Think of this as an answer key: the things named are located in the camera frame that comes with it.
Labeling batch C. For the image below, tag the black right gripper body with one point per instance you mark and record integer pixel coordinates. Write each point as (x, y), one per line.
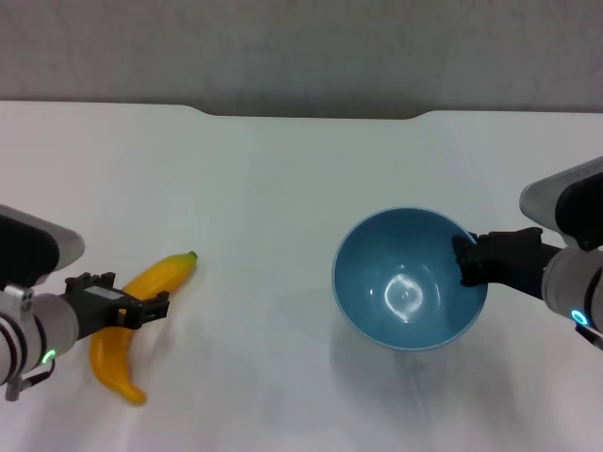
(511, 261)

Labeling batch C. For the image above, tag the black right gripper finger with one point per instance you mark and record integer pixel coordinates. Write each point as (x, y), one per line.
(468, 263)

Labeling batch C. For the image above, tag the yellow banana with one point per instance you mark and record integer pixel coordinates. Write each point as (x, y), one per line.
(160, 275)

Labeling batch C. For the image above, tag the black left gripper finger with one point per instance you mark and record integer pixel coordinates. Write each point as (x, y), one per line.
(89, 280)
(148, 311)

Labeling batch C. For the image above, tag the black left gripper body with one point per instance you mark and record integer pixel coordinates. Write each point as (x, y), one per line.
(92, 306)

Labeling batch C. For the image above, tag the blue plastic bowl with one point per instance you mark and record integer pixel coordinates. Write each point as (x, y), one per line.
(377, 263)

